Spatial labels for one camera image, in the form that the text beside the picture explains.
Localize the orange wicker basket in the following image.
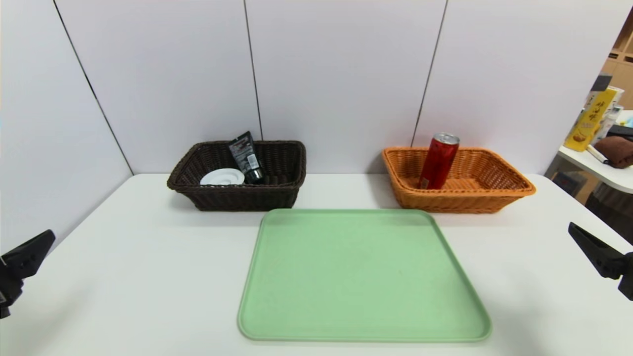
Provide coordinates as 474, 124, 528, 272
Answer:
381, 147, 537, 214

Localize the white side table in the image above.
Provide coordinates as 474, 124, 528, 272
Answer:
558, 110, 633, 194

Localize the white black marker pen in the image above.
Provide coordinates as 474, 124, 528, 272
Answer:
587, 144, 610, 164

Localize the wooden shelf unit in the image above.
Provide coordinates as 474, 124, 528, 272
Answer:
602, 10, 633, 110

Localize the brown folded cloth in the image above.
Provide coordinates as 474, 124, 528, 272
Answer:
595, 135, 633, 169

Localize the white round container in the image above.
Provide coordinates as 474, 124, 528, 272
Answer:
200, 168, 245, 186

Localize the white printed box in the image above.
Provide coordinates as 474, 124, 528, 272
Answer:
596, 86, 625, 144

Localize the red drink can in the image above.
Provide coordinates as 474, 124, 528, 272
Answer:
418, 132, 460, 190

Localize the light green plastic tray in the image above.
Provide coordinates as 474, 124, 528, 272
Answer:
237, 208, 493, 343

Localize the dark table pedestal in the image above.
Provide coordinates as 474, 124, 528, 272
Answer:
586, 183, 633, 245

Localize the black cosmetic tube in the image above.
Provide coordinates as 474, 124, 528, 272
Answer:
228, 131, 265, 185

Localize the dark box under table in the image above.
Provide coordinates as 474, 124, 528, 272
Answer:
551, 171, 589, 198

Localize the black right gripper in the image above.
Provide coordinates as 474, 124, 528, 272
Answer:
568, 222, 633, 301

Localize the yellow snack box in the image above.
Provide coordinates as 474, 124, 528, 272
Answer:
565, 88, 618, 152

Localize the grey black carton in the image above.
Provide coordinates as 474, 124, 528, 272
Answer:
587, 73, 614, 107

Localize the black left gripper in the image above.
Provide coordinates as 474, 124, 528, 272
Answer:
0, 229, 56, 319

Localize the dark brown wicker basket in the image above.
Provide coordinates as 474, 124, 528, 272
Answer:
167, 140, 307, 212

